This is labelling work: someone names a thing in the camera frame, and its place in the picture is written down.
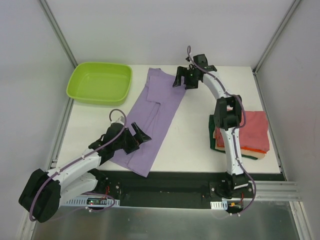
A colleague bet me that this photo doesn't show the purple t shirt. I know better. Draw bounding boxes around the purple t shirt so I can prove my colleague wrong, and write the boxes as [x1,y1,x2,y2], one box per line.
[110,68,186,177]

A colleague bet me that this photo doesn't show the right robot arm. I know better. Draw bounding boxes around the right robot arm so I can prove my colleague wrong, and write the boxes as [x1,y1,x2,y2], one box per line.
[172,46,249,199]

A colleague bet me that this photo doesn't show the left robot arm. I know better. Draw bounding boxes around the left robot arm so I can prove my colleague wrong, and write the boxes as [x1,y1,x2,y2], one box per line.
[18,122,151,223]

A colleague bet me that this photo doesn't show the folded green t shirt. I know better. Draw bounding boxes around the folded green t shirt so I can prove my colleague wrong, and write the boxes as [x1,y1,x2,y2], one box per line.
[208,114,265,160]

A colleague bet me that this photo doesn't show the green plastic basin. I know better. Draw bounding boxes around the green plastic basin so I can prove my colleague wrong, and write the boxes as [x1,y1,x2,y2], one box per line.
[66,62,133,106]

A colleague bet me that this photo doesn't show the folded pink t shirt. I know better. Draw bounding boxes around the folded pink t shirt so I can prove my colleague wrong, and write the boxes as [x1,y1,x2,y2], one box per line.
[215,111,270,152]

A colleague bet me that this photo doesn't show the folded orange t shirt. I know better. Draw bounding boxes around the folded orange t shirt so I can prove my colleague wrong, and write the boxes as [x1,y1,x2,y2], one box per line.
[214,140,267,154]

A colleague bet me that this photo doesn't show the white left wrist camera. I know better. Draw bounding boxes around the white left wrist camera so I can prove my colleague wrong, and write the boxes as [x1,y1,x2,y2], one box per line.
[110,119,124,125]

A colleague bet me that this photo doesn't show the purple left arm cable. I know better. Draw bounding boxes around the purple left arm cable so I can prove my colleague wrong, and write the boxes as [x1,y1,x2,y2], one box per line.
[29,108,128,222]

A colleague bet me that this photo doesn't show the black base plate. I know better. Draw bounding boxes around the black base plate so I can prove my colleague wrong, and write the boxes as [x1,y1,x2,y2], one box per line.
[47,167,287,210]

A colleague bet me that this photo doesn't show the left white cable duct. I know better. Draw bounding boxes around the left white cable duct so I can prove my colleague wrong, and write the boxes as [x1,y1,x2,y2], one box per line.
[62,196,120,208]

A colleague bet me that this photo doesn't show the white cable duct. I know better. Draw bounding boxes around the white cable duct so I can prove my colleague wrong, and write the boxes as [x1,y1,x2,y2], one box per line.
[62,196,120,208]
[210,200,228,211]

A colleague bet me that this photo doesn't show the right aluminium corner post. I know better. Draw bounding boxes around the right aluminium corner post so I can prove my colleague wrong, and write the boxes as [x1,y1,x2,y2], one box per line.
[252,0,303,76]

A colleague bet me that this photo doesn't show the aluminium corner post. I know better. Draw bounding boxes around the aluminium corner post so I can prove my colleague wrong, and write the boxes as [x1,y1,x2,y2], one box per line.
[252,0,303,76]
[37,0,78,68]

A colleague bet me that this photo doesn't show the right white cable duct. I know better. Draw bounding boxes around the right white cable duct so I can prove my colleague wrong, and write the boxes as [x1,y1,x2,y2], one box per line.
[210,200,228,211]

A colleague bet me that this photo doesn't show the aluminium frame rail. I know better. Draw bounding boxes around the aluminium frame rail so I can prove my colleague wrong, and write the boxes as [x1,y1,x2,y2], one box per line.
[31,176,303,201]

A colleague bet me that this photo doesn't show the left aluminium corner post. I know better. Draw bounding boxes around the left aluminium corner post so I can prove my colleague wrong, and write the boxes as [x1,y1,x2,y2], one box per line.
[37,0,78,68]

